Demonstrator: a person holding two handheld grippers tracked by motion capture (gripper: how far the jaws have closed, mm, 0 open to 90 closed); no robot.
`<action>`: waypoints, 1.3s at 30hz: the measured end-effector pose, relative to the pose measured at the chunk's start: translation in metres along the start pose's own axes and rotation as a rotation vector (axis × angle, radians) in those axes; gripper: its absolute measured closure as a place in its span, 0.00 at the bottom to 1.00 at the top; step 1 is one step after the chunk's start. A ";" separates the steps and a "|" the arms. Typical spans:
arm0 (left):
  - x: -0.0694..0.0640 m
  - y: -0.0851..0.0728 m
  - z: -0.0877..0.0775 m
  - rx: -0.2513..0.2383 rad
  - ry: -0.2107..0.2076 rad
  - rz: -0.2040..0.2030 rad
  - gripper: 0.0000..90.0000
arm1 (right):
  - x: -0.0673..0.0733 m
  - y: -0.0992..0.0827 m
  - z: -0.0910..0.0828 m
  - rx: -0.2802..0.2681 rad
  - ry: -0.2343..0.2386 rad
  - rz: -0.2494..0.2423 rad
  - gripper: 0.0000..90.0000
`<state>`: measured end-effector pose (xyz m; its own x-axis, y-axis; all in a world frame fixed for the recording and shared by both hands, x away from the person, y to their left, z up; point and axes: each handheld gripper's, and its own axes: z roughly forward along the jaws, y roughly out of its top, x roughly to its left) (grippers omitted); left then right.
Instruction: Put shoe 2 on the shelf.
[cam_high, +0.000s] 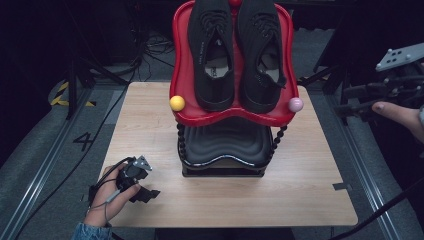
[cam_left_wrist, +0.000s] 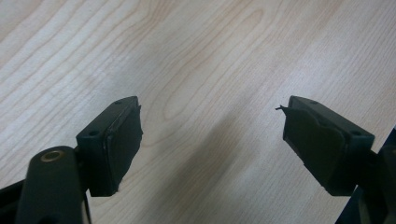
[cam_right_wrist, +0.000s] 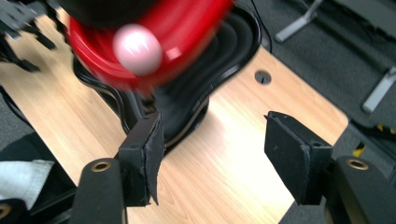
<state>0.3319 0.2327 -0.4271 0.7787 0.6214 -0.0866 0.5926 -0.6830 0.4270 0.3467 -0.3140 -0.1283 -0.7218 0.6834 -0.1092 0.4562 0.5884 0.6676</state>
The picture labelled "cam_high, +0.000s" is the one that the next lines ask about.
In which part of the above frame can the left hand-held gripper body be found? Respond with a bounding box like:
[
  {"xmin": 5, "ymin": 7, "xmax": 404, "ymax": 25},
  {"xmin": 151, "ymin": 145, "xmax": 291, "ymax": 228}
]
[{"xmin": 115, "ymin": 154, "xmax": 154, "ymax": 195}]

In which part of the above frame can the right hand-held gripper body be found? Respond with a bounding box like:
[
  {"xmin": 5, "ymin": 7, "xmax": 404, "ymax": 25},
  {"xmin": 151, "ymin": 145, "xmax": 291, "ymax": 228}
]
[{"xmin": 346, "ymin": 42, "xmax": 424, "ymax": 116}]

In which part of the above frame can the black knit shoe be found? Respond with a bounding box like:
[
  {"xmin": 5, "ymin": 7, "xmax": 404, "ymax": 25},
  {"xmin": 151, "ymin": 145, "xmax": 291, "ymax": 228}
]
[
  {"xmin": 187, "ymin": 0, "xmax": 236, "ymax": 113},
  {"xmin": 236, "ymin": 0, "xmax": 288, "ymax": 115}
]

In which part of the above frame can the red and black shoe rack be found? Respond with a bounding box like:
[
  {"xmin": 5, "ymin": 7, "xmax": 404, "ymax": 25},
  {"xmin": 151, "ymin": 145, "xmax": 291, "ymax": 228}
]
[{"xmin": 168, "ymin": 0, "xmax": 300, "ymax": 178}]

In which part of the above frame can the person's left hand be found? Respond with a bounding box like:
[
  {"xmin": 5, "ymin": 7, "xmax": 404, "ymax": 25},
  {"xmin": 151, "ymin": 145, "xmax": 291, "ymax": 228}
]
[{"xmin": 83, "ymin": 164, "xmax": 143, "ymax": 228}]

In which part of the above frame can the person's right hand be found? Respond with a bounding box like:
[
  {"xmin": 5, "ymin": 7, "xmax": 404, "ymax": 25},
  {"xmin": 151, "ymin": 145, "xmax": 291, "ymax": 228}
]
[{"xmin": 371, "ymin": 101, "xmax": 424, "ymax": 145}]

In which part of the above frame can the black tripod stand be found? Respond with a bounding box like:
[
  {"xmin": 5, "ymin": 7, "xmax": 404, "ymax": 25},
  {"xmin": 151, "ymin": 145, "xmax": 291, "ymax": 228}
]
[
  {"xmin": 64, "ymin": 54, "xmax": 130, "ymax": 122},
  {"xmin": 297, "ymin": 61, "xmax": 352, "ymax": 127}
]

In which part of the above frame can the pink rack knob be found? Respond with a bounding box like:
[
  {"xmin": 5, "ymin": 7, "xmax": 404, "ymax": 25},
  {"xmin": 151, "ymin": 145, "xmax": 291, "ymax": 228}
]
[{"xmin": 287, "ymin": 96, "xmax": 305, "ymax": 114}]

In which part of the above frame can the grey tape piece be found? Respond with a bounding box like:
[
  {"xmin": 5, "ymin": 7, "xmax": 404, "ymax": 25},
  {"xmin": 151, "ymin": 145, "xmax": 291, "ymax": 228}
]
[{"xmin": 332, "ymin": 182, "xmax": 353, "ymax": 192}]

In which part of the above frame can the yellow rack knob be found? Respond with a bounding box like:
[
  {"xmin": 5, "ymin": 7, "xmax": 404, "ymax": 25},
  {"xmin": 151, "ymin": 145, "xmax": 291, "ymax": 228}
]
[{"xmin": 169, "ymin": 95, "xmax": 186, "ymax": 113}]

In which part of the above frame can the yellow and black floor tape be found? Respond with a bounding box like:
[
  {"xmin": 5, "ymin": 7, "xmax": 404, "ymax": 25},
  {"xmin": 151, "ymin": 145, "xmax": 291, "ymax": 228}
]
[{"xmin": 49, "ymin": 81, "xmax": 98, "ymax": 108}]

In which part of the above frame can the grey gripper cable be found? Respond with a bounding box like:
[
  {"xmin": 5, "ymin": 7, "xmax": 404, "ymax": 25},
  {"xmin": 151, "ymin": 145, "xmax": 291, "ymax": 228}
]
[{"xmin": 87, "ymin": 189, "xmax": 122, "ymax": 228}]

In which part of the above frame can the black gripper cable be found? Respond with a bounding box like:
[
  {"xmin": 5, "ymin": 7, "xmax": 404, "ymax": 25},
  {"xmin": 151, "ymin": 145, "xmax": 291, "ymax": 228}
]
[{"xmin": 87, "ymin": 156, "xmax": 137, "ymax": 208}]

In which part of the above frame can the long black floor cable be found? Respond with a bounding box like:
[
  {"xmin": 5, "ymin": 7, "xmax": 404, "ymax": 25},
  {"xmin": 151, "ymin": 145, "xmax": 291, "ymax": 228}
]
[{"xmin": 12, "ymin": 74, "xmax": 136, "ymax": 240}]

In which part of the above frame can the metal floor rail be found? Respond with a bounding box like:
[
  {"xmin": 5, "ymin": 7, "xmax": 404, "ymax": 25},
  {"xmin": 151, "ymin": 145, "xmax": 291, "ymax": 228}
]
[
  {"xmin": 0, "ymin": 89, "xmax": 98, "ymax": 240},
  {"xmin": 323, "ymin": 94, "xmax": 403, "ymax": 240}
]

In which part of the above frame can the thick black cable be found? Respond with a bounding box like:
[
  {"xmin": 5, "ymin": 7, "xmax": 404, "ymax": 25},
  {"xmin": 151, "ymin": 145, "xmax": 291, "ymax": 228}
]
[{"xmin": 327, "ymin": 177, "xmax": 424, "ymax": 240}]

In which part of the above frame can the bundle of black cables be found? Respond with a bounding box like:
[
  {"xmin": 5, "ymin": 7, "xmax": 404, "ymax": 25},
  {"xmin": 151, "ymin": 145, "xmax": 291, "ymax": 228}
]
[{"xmin": 132, "ymin": 29, "xmax": 176, "ymax": 83}]

